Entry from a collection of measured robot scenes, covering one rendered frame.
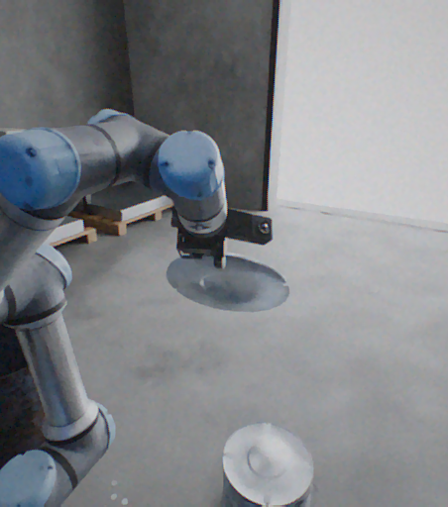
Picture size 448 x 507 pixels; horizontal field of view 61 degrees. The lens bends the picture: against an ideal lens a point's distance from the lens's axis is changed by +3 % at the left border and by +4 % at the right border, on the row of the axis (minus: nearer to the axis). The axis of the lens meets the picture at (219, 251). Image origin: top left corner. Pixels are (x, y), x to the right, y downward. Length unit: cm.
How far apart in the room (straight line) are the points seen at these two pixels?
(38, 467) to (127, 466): 85
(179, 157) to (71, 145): 12
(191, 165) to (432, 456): 169
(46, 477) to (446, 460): 151
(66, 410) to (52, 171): 62
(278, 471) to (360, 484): 45
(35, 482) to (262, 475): 72
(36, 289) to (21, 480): 37
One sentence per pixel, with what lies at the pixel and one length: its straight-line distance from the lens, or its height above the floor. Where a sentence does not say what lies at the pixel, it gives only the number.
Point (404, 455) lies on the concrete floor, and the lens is 190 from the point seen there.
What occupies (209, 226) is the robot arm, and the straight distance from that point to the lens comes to 54.
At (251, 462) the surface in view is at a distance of 141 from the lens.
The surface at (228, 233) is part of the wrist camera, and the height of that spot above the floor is 116.
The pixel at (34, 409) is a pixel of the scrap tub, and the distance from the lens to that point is 165.
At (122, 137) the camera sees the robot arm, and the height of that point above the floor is 132.
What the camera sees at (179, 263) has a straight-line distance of 81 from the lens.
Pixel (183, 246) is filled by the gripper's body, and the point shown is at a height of 113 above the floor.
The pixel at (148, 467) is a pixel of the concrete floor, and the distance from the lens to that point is 173.
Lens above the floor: 137
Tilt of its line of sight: 24 degrees down
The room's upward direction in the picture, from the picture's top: straight up
